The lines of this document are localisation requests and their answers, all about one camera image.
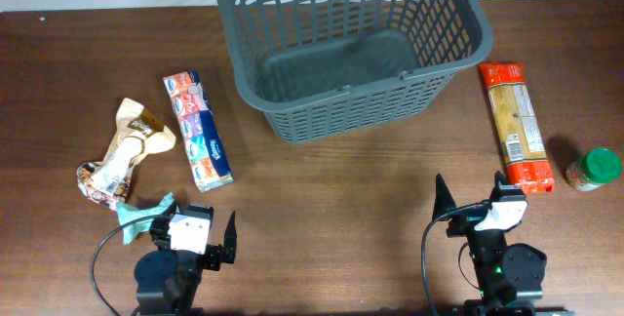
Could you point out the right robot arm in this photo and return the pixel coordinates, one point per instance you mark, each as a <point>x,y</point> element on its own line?
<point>509,277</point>

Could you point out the Kleenex tissue multipack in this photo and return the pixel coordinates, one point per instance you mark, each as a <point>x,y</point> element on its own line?
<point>203,146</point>

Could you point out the orange spaghetti package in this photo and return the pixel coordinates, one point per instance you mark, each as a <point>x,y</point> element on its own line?
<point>523,149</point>

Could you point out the green lid jar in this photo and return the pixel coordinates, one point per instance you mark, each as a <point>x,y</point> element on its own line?
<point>598,167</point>

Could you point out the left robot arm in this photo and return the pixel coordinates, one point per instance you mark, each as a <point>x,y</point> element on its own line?
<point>168,278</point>

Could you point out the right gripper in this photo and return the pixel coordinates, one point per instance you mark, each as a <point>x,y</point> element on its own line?
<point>465,219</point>

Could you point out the grey plastic basket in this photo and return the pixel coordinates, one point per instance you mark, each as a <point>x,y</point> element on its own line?
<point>317,68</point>

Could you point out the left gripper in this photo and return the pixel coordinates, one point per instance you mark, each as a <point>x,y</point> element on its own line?
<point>215,254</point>

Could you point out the beige crumpled snack bag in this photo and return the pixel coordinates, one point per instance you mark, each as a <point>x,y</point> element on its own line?
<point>139,133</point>

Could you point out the teal wrapped tissue pack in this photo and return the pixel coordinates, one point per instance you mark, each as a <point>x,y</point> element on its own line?
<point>137,220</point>

